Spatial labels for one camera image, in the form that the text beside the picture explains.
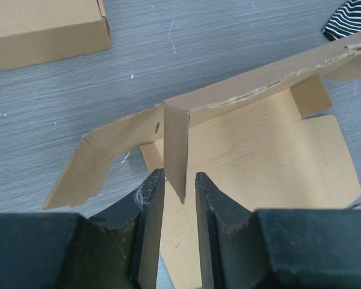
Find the black white striped cloth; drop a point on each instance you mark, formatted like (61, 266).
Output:
(345, 21)

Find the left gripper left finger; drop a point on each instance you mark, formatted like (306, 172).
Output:
(115, 248)

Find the folded closed cardboard box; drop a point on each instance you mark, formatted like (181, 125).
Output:
(35, 32)

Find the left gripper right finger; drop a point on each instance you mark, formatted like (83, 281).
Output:
(275, 248)

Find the cardboard box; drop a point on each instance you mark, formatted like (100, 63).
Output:
(35, 32)
(261, 136)

